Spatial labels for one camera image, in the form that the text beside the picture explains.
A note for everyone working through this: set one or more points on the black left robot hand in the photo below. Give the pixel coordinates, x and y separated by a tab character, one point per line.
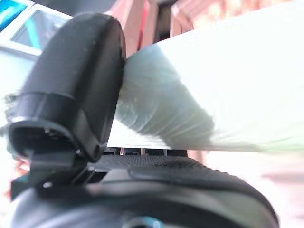
83	71

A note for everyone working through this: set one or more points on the napa cabbage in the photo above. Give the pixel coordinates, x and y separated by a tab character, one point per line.
166	99

